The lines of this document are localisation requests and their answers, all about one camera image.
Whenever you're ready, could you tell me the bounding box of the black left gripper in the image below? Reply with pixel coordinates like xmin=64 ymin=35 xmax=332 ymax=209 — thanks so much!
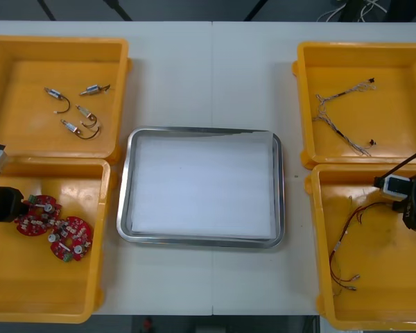
xmin=0 ymin=186 xmax=35 ymax=223

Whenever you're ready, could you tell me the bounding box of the metal solenoid with black cable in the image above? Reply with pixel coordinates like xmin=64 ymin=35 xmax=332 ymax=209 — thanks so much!
xmin=78 ymin=83 xmax=112 ymax=97
xmin=43 ymin=86 xmax=72 ymax=116
xmin=75 ymin=103 xmax=99 ymax=128
xmin=60 ymin=119 xmax=102 ymax=141

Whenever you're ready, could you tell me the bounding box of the round red circuit board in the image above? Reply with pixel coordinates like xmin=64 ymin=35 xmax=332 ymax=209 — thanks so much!
xmin=14 ymin=194 xmax=62 ymax=237
xmin=49 ymin=216 xmax=93 ymax=263

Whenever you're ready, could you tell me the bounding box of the white sheet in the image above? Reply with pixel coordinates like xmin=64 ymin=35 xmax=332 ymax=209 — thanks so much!
xmin=130 ymin=133 xmax=277 ymax=240

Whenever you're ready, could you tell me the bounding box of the white cable bundle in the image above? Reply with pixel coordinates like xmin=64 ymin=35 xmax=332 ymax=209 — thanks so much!
xmin=317 ymin=0 xmax=389 ymax=23

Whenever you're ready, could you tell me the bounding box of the black stand leg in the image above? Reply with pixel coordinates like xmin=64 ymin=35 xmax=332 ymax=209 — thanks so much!
xmin=37 ymin=0 xmax=57 ymax=21
xmin=243 ymin=0 xmax=269 ymax=22
xmin=103 ymin=0 xmax=133 ymax=22

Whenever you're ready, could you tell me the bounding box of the blue-white twisted wire harness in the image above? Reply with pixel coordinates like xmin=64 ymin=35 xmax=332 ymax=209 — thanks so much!
xmin=312 ymin=105 xmax=376 ymax=157
xmin=314 ymin=78 xmax=377 ymax=114

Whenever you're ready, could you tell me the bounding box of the steel tray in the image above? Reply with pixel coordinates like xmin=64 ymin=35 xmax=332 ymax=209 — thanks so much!
xmin=116 ymin=126 xmax=287 ymax=249

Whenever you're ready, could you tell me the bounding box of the yellow-orange plastic bin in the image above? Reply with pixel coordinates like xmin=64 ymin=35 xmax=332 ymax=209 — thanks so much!
xmin=0 ymin=34 xmax=132 ymax=164
xmin=0 ymin=156 xmax=117 ymax=325
xmin=291 ymin=40 xmax=416 ymax=171
xmin=304 ymin=162 xmax=416 ymax=332

